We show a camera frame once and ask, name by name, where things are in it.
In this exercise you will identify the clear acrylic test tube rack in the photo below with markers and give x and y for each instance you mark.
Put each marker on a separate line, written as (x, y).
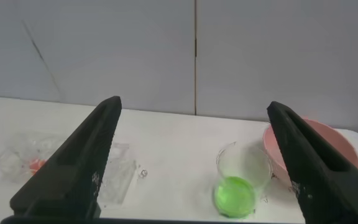
(117, 174)

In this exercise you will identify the clear glass beaker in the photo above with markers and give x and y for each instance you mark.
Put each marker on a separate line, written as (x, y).
(241, 183)

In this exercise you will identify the pink bowl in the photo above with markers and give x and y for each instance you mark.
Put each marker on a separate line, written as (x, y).
(337, 143)

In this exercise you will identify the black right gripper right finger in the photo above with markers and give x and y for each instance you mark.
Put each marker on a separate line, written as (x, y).
(325, 177)

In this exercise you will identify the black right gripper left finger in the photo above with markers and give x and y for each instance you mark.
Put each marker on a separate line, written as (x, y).
(70, 168)

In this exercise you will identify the orange pigment test tube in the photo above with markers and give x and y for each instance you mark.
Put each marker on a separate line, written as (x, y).
(36, 165)

